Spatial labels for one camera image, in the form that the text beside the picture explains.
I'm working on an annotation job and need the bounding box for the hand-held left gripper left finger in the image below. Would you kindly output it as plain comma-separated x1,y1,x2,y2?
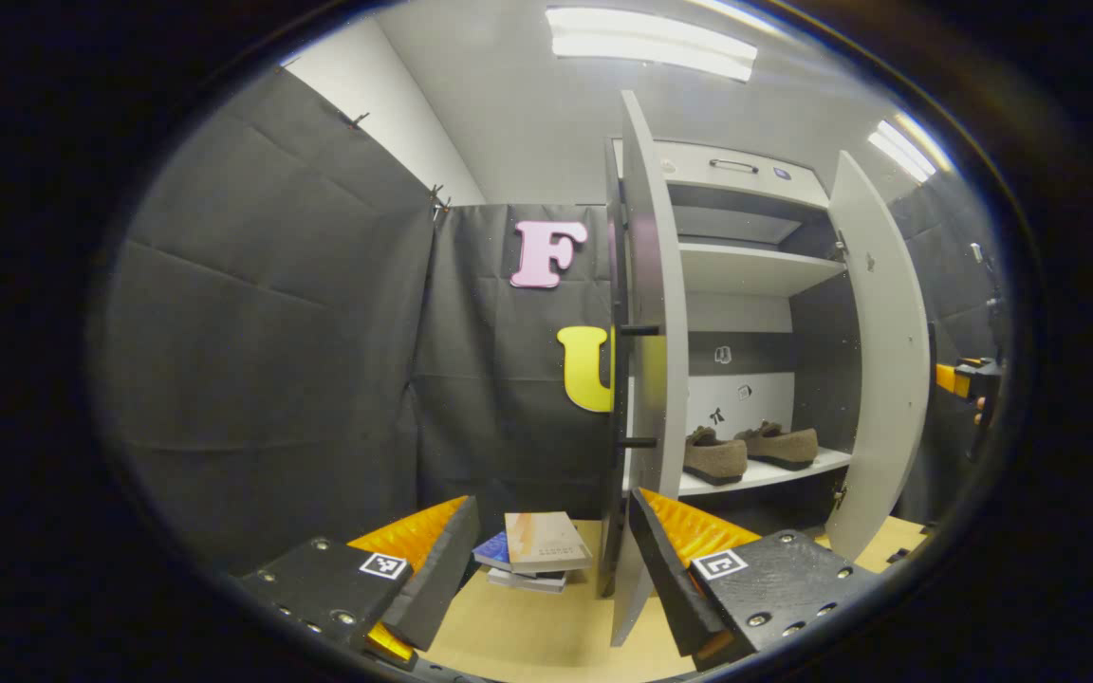
241,495,481,665

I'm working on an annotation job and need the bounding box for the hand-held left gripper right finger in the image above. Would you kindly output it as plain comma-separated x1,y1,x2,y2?
627,488,884,673

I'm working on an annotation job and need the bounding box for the grey cabinet door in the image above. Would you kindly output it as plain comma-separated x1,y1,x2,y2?
603,90,690,648
824,150,932,561

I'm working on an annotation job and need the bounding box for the brown felt shoe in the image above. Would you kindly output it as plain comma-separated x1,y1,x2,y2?
733,420,820,471
683,425,750,487

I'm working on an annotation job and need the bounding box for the grey shoe cabinet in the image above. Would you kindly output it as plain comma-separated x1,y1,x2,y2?
608,138,856,532

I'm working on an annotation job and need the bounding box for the white cover book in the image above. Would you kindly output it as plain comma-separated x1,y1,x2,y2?
487,566,568,595

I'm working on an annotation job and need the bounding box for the small ceiling light panel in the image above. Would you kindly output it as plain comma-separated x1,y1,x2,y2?
867,119,936,183

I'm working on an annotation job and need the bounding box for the black backdrop cloth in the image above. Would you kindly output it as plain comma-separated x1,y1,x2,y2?
96,66,1012,575

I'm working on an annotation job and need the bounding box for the large ceiling light panel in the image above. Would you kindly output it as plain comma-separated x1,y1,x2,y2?
546,8,758,82

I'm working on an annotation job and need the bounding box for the black door handle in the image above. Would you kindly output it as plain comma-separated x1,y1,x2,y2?
615,324,661,450

